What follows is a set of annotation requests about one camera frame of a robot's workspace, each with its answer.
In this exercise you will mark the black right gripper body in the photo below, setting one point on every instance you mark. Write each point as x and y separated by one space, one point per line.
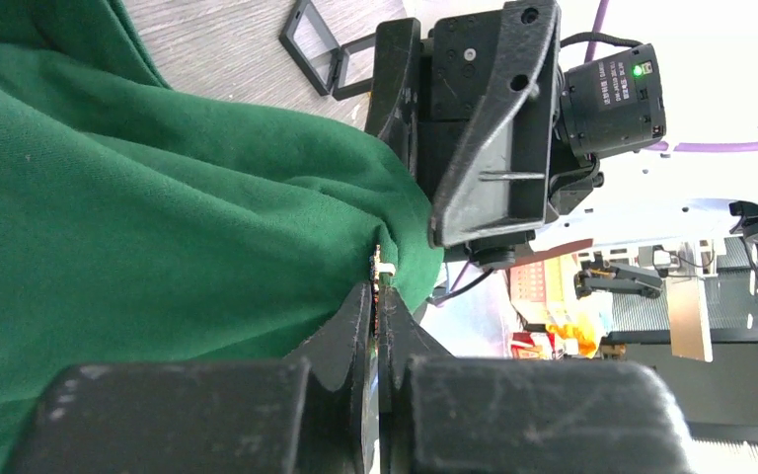
491 104

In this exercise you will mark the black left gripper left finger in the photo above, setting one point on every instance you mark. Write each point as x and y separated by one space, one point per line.
298 414

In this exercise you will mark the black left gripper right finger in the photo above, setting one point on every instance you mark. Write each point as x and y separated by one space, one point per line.
445 414

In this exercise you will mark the black display box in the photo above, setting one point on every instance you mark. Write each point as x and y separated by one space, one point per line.
324 61

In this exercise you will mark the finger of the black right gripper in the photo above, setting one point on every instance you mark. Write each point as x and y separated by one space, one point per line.
393 108

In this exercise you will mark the green garment cloth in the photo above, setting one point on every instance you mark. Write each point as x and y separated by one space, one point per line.
138 222

